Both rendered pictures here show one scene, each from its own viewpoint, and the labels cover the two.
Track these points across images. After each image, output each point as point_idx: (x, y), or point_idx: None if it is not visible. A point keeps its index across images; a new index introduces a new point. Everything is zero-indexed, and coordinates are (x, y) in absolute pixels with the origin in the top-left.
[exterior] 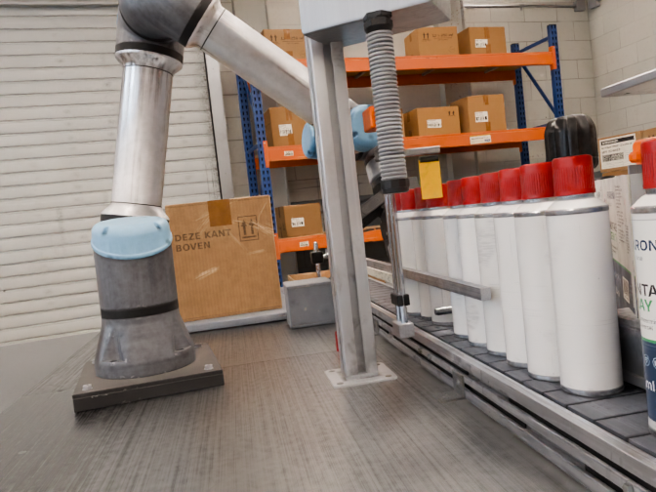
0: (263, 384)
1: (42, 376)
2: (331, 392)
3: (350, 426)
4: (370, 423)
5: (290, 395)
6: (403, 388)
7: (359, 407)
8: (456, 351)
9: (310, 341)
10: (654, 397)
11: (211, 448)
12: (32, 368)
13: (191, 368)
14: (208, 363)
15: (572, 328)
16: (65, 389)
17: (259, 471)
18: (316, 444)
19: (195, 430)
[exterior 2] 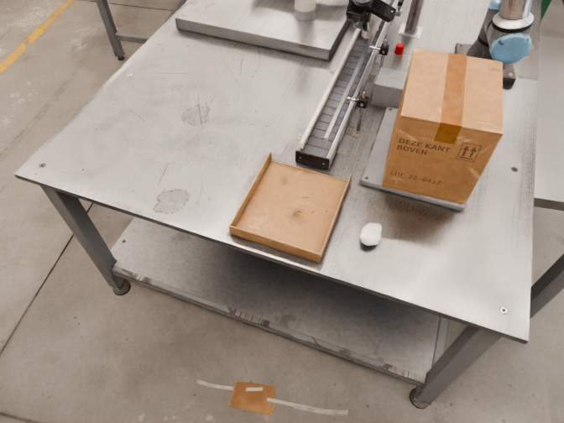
0: (441, 41)
1: (540, 103)
2: (425, 26)
3: (430, 11)
4: (425, 10)
5: (436, 30)
6: (404, 18)
7: (422, 16)
8: (396, 0)
9: (405, 70)
10: None
11: (464, 18)
12: (552, 121)
13: (467, 49)
14: (461, 49)
15: None
16: (519, 78)
17: (456, 7)
18: (441, 8)
19: (467, 26)
